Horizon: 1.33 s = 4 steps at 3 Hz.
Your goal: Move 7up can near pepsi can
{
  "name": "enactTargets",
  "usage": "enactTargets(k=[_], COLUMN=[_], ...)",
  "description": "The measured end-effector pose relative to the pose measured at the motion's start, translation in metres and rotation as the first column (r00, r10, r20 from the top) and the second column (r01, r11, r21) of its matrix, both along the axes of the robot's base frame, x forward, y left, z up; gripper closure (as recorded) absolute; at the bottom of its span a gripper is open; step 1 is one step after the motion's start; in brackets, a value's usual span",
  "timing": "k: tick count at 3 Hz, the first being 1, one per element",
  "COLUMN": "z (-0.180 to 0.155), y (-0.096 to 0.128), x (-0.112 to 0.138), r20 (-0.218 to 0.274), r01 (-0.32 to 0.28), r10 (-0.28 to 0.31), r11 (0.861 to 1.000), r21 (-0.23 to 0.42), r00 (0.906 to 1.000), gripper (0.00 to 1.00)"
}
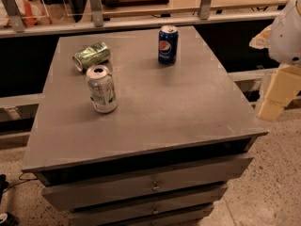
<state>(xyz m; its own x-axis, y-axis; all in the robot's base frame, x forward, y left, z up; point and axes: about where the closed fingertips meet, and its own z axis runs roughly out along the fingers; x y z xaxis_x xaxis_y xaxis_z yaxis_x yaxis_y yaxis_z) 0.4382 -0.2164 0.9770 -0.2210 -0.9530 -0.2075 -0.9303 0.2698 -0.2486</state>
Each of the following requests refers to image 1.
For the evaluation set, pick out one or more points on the middle grey drawer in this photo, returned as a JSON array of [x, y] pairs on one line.
[[152, 206]]

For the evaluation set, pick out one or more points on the top grey drawer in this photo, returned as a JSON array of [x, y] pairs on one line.
[[146, 182]]

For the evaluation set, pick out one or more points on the orange white bag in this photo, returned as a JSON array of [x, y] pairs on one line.
[[32, 14]]

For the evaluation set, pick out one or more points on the metal railing shelf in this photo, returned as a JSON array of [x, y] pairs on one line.
[[86, 16]]

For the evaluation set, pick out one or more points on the bottom grey drawer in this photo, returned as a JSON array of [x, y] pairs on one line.
[[170, 217]]

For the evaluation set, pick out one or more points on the grey drawer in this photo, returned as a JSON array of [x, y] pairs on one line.
[[170, 217], [146, 182], [152, 206]]

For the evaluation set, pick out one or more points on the crushed green can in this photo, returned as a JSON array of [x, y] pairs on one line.
[[94, 54]]

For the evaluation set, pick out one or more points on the grey drawer cabinet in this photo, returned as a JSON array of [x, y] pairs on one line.
[[166, 115]]

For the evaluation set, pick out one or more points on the white 7up can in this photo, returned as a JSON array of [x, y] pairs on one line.
[[101, 86]]

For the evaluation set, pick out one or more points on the blue pepsi can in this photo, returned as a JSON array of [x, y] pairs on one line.
[[167, 45]]

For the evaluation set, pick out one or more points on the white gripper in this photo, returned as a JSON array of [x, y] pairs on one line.
[[287, 37]]

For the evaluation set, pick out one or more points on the can on floor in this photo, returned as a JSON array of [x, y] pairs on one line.
[[7, 219]]

